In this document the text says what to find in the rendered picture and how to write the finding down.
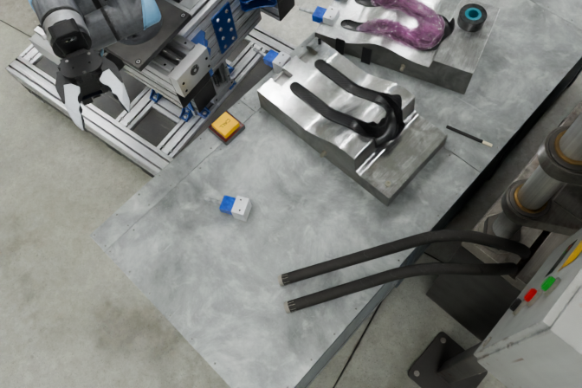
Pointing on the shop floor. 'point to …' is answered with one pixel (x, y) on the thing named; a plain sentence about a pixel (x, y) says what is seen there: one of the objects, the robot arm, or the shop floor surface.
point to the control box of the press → (521, 335)
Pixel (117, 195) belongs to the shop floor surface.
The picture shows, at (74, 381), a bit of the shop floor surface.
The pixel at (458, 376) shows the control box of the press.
